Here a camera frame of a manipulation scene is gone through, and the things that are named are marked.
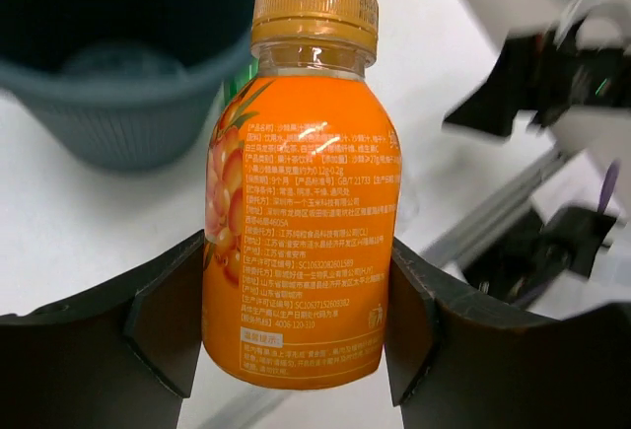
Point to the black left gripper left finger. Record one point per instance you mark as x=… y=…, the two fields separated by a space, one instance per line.
x=122 y=354

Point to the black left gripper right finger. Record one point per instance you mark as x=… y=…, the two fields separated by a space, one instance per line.
x=457 y=358

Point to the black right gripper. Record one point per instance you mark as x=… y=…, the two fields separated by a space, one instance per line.
x=534 y=73

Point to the orange juice plastic bottle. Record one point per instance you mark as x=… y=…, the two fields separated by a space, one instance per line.
x=302 y=186

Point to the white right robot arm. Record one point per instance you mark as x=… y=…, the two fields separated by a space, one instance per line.
x=604 y=132

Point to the dark teal plastic bin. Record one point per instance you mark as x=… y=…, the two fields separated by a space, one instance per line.
x=124 y=85

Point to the aluminium table edge rail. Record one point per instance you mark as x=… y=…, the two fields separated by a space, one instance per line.
x=488 y=222

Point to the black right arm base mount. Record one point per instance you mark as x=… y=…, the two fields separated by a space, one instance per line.
x=524 y=261

